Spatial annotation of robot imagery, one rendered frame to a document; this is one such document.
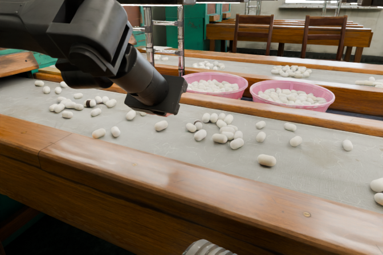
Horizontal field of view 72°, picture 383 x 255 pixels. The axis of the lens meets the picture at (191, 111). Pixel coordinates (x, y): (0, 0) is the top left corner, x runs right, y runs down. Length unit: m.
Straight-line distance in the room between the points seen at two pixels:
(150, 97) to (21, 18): 0.19
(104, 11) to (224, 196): 0.31
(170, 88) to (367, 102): 0.81
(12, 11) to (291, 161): 0.53
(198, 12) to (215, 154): 3.00
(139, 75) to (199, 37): 3.16
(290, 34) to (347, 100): 2.33
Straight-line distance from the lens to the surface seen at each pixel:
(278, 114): 0.77
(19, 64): 1.22
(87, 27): 0.32
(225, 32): 3.45
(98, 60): 0.32
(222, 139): 0.61
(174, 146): 0.61
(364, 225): 0.46
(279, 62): 1.43
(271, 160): 0.55
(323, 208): 0.46
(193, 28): 3.53
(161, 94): 0.43
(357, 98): 1.09
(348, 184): 0.58
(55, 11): 0.36
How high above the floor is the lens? 1.05
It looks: 23 degrees down
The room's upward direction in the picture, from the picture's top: straight up
